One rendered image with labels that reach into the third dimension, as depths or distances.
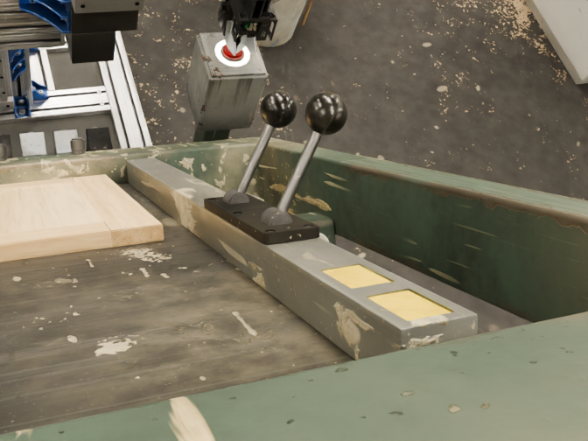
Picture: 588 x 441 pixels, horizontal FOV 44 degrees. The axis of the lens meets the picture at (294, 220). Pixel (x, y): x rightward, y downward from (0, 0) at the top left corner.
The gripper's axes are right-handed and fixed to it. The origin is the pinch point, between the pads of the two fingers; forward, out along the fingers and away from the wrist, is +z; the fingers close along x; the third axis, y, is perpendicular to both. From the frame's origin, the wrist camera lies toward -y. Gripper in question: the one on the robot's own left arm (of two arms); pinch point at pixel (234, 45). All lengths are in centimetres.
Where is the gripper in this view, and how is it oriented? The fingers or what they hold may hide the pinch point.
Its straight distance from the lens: 143.9
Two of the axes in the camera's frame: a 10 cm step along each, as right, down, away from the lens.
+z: -2.5, 5.0, 8.3
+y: 2.7, 8.6, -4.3
